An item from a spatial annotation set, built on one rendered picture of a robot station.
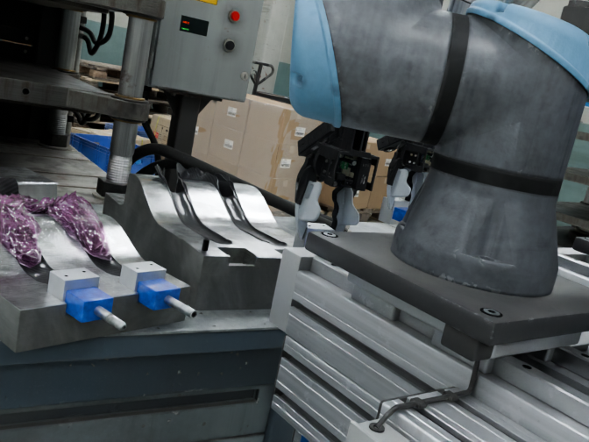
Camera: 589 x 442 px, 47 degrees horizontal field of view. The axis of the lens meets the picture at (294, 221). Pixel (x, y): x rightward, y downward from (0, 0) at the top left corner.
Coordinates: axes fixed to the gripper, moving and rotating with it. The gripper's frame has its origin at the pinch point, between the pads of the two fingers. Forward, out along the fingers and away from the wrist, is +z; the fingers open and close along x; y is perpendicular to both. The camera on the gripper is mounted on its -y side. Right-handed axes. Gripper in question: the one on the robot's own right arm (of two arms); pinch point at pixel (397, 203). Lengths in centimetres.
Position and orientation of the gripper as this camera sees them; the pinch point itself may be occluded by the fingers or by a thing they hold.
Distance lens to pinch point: 151.2
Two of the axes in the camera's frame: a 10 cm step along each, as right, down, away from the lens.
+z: -2.0, 9.6, 2.1
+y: 6.3, 2.8, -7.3
